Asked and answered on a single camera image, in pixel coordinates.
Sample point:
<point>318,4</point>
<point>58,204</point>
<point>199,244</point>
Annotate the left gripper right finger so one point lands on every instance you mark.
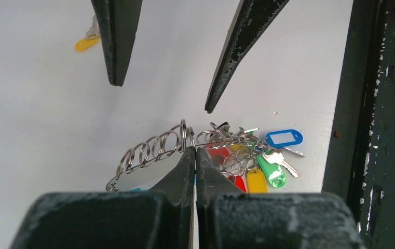
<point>231,218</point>

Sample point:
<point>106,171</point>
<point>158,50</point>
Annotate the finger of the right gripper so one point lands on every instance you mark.
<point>251,19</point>
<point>118,24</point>

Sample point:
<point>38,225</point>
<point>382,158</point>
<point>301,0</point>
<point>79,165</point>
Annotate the bunch of coloured tagged keys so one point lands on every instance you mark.
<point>252,163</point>

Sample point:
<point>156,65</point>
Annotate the blue handled metal keyring holder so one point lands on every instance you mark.
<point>153,150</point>

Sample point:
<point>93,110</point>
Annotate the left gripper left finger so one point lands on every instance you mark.
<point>161,217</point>

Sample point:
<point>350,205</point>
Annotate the yellow tagged key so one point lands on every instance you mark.
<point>91,38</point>

